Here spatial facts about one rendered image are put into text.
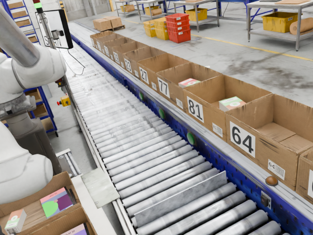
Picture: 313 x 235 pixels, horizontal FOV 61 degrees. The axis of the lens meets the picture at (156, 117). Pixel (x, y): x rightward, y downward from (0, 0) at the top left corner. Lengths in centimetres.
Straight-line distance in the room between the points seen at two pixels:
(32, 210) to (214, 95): 119
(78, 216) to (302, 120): 107
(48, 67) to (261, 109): 102
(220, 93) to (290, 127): 51
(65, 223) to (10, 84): 67
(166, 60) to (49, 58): 127
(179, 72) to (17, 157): 142
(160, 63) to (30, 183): 175
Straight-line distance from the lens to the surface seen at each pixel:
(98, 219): 130
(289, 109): 138
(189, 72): 202
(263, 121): 144
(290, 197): 108
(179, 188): 132
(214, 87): 168
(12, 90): 141
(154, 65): 232
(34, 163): 81
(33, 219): 145
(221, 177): 130
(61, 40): 239
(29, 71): 129
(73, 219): 127
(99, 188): 144
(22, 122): 149
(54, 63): 133
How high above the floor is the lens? 166
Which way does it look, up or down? 28 degrees down
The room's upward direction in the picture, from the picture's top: 11 degrees counter-clockwise
